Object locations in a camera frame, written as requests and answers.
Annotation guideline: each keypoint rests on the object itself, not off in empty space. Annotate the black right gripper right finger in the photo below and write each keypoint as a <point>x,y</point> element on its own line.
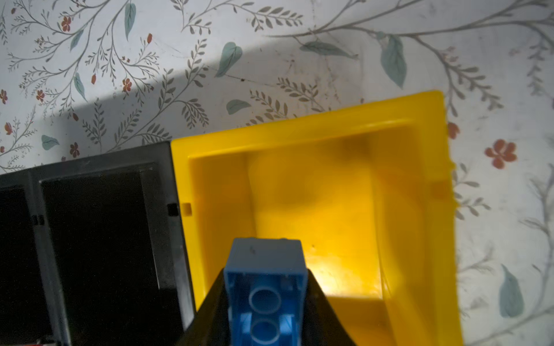
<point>321,325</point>

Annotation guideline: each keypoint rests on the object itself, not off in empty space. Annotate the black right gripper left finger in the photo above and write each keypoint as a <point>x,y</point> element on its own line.
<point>210,325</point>

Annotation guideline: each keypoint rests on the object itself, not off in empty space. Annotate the blue lego brick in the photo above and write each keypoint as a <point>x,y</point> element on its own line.
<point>266,285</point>

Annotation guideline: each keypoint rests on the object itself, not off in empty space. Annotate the black bin middle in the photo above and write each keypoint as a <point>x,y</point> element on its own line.
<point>111,248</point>

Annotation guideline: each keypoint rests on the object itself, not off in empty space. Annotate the black bin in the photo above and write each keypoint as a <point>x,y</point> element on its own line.
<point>28,309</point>
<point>111,248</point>

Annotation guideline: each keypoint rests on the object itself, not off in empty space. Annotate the yellow plastic bin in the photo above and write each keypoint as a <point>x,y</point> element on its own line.
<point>366,190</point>

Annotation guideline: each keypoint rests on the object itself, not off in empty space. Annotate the black bin left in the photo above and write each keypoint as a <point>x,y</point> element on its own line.
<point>28,309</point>

